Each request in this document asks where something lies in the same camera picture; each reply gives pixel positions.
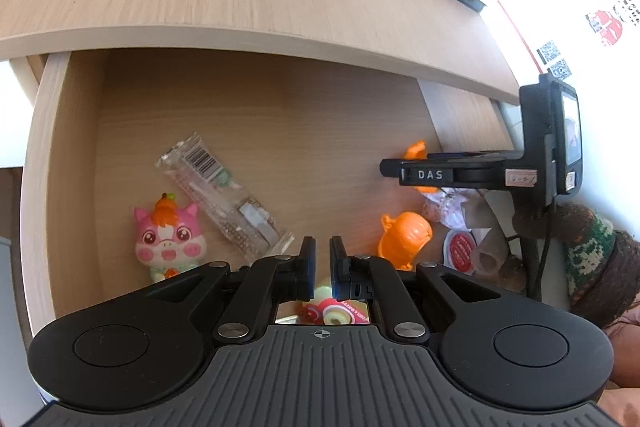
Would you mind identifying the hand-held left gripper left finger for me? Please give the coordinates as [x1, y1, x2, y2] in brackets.
[119, 236, 317, 342]

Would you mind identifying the red round lid packet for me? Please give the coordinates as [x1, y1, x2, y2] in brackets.
[443, 228, 477, 276]

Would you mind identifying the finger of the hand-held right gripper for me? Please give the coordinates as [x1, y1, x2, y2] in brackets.
[379, 150, 501, 194]

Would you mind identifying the orange plastic toy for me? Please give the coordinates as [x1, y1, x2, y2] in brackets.
[403, 140, 442, 194]
[376, 211, 434, 272]

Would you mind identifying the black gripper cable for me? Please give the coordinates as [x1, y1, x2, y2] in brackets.
[520, 204, 558, 303]

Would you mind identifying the pink pig toy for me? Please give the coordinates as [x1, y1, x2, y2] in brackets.
[133, 192, 208, 284]

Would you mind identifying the red tape roll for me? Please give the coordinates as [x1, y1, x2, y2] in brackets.
[299, 283, 372, 326]

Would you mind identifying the wooden drawer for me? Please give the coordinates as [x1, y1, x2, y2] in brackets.
[20, 47, 526, 338]

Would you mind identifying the person's right hand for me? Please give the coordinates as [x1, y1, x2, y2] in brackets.
[500, 201, 568, 288]

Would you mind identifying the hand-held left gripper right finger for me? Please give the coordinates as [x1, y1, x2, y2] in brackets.
[329, 235, 523, 340]

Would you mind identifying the clear plastic barcode packet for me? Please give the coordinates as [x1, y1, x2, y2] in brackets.
[154, 132, 296, 259]

